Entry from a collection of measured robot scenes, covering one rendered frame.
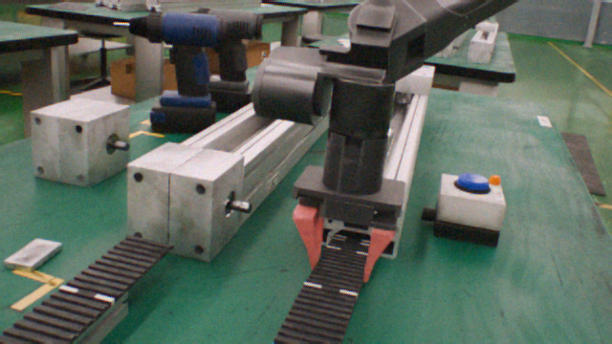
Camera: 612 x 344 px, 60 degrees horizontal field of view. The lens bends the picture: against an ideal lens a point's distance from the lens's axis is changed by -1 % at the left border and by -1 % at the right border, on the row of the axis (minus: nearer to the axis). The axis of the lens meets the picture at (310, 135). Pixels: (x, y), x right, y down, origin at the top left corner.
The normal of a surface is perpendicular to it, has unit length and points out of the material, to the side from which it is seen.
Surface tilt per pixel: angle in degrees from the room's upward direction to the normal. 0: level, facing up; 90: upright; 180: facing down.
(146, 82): 90
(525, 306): 0
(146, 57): 90
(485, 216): 90
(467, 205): 90
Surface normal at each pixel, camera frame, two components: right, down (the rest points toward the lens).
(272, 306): 0.09, -0.95
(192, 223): -0.25, 0.25
